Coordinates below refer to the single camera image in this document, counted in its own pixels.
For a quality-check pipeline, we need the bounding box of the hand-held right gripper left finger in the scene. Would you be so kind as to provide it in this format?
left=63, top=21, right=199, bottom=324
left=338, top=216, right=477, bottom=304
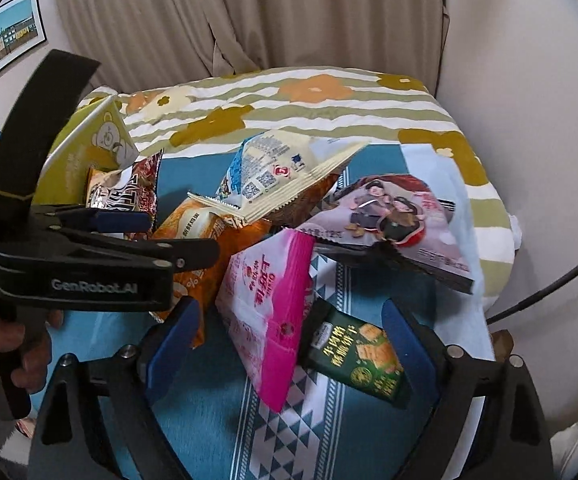
left=29, top=296, right=204, bottom=480

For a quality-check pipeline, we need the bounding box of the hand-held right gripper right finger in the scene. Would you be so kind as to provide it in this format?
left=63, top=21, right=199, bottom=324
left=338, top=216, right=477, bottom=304
left=381, top=298, right=554, bottom=480

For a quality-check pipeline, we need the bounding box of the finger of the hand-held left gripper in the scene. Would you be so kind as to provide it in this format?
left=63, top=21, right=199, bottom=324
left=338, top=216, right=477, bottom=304
left=61, top=235, right=220, bottom=272
left=33, top=204, right=152, bottom=236

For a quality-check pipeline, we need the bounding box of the orange brown chips bag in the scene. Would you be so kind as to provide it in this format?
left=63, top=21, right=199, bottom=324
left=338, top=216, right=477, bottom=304
left=85, top=149, right=166, bottom=235

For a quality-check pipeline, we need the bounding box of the green cardboard box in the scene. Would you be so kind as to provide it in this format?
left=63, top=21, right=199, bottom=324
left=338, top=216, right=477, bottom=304
left=44, top=94, right=142, bottom=208

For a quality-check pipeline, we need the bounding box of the pink white snack packet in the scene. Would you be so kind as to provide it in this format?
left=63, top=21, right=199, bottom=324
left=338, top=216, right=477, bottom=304
left=215, top=229, right=318, bottom=414

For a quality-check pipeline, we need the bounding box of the person's left hand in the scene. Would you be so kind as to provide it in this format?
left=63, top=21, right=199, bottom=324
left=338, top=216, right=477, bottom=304
left=0, top=307, right=66, bottom=395

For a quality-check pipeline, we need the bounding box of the large orange snack bag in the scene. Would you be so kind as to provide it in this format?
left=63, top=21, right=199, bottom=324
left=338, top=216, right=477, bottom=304
left=150, top=172, right=350, bottom=351

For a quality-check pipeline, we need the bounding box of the dark green cracker box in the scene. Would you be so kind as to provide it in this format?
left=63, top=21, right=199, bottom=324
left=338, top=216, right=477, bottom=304
left=298, top=299, right=410, bottom=407

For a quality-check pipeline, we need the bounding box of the blue patterned tablecloth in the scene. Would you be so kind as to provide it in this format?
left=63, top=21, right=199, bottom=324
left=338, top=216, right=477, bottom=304
left=54, top=144, right=500, bottom=480

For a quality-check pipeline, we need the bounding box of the white blue snack packet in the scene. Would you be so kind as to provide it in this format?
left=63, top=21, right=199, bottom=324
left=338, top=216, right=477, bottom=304
left=188, top=129, right=370, bottom=224

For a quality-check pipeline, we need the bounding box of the illustrated lilac snack box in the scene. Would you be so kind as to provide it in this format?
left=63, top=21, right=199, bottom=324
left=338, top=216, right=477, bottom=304
left=308, top=174, right=476, bottom=295

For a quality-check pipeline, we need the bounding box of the framed houses picture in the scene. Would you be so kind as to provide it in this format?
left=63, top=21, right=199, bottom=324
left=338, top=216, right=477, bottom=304
left=0, top=0, right=48, bottom=101

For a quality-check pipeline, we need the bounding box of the floral striped blanket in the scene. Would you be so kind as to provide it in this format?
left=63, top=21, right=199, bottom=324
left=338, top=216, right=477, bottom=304
left=75, top=66, right=520, bottom=307

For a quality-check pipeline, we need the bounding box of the beige curtain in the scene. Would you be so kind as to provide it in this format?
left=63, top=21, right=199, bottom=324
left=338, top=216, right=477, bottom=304
left=50, top=0, right=454, bottom=102

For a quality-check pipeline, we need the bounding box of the black cable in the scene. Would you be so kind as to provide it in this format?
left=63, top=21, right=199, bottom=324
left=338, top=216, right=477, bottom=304
left=484, top=237, right=578, bottom=326

